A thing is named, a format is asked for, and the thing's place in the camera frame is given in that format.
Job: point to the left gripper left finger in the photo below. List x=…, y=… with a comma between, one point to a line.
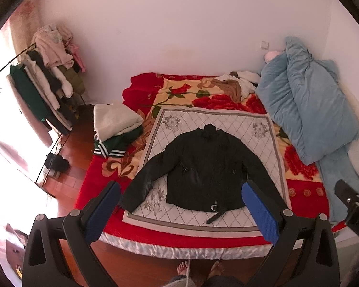
x=44, y=261

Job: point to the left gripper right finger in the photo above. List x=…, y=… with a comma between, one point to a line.
x=318, y=260

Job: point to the black leather jacket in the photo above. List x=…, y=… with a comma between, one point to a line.
x=205, y=170

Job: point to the black clothes rack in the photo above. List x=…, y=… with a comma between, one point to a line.
x=20, y=144

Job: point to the brown and white clothes pile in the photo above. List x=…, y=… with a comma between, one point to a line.
x=238, y=84

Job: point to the person's right foot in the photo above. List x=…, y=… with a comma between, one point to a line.
x=217, y=269

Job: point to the person's foot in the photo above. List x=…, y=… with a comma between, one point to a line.
x=217, y=269
x=183, y=268

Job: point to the black shoes on floor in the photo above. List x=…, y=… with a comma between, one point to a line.
x=56, y=162

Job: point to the green striped folded garment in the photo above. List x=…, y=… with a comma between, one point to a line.
x=117, y=145

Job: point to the person's left foot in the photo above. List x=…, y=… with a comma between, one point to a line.
x=183, y=268

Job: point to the light blue duvet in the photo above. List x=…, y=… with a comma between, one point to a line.
x=302, y=95

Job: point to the white quilted floral mat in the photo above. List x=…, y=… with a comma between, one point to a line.
x=174, y=121

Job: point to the cream folded sweater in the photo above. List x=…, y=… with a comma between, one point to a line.
x=114, y=119

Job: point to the dark green hanging garment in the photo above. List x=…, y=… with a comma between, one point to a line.
x=29, y=93

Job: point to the pink pillow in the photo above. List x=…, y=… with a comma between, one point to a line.
x=271, y=55

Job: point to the white hanging coat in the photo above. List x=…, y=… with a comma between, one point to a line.
x=51, y=83

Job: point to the pink garment on rack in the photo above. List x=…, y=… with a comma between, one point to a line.
x=55, y=44

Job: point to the white wall switch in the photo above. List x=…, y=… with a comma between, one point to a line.
x=264, y=45

